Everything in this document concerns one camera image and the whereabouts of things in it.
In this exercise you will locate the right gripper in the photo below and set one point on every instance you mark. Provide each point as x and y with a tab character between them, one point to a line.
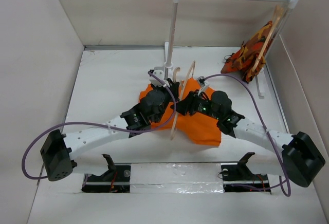
189	103

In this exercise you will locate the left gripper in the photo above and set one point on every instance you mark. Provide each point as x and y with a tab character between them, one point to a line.
163	88

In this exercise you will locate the orange trousers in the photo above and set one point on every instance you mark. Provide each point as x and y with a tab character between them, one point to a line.
199	128

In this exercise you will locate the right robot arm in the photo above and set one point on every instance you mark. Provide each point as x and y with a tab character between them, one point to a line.
301	160

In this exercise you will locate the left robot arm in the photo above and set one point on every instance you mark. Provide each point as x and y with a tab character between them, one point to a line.
60	151

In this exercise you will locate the wooden hanger with garment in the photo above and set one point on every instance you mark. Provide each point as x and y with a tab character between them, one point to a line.
275	20

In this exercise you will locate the orange camouflage garment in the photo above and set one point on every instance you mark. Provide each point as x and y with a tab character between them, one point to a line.
244	59

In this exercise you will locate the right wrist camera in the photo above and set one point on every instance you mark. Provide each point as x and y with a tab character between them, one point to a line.
203	83

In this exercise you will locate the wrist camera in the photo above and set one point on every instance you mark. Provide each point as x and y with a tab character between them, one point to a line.
160	74
203	83

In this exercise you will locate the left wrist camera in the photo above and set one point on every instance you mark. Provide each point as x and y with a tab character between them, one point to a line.
160	74

